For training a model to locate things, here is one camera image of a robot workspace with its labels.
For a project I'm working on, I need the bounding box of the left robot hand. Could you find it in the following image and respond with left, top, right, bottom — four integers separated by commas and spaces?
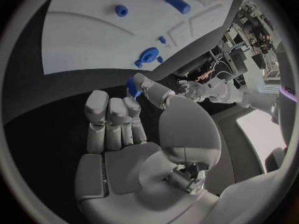
176, 79, 193, 98

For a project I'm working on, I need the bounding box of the blue plug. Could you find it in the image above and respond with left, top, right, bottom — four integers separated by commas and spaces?
126, 76, 143, 99

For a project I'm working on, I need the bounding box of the white task board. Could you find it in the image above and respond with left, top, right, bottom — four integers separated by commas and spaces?
41, 0, 238, 76

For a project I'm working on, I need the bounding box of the blue gear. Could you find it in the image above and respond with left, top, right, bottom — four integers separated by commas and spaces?
140, 47, 160, 63

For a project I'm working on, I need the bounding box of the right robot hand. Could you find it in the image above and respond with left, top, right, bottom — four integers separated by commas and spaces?
74, 72, 223, 224

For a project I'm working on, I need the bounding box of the white cable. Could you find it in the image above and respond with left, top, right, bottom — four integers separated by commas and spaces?
212, 60, 235, 83

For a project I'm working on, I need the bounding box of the cluttered workshop rack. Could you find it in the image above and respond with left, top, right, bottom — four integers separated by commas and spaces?
219, 0, 283, 79

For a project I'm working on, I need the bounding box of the long blue cylinder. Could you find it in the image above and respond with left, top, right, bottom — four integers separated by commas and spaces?
163, 0, 191, 15

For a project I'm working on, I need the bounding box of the short blue cylinder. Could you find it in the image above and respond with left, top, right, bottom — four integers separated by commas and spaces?
114, 4, 129, 16

